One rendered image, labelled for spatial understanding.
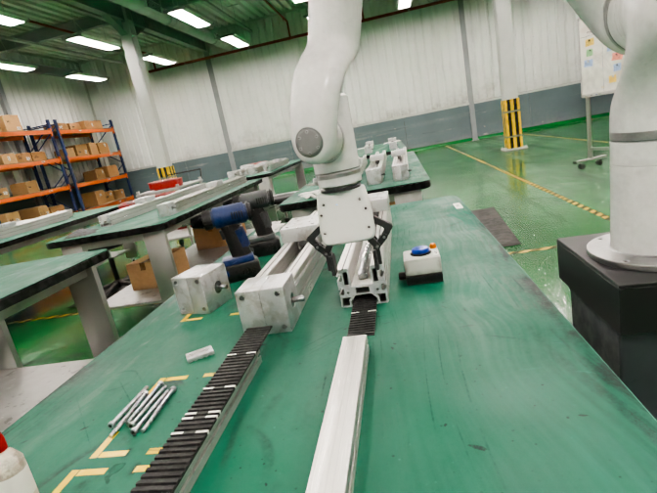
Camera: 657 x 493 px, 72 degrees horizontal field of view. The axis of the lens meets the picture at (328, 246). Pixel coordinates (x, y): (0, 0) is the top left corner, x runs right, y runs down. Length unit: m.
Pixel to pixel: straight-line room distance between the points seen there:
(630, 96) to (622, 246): 0.23
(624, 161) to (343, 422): 0.56
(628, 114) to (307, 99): 0.47
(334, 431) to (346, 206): 0.41
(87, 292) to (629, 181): 2.39
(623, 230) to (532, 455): 0.42
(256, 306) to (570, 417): 0.56
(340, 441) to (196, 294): 0.67
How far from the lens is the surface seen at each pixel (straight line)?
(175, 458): 0.61
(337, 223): 0.83
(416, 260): 1.01
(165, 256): 3.31
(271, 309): 0.90
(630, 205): 0.83
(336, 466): 0.52
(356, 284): 0.96
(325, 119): 0.72
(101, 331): 2.70
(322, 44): 0.79
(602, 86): 7.01
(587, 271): 0.86
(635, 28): 0.75
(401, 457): 0.56
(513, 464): 0.55
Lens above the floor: 1.14
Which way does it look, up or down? 14 degrees down
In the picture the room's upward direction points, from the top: 11 degrees counter-clockwise
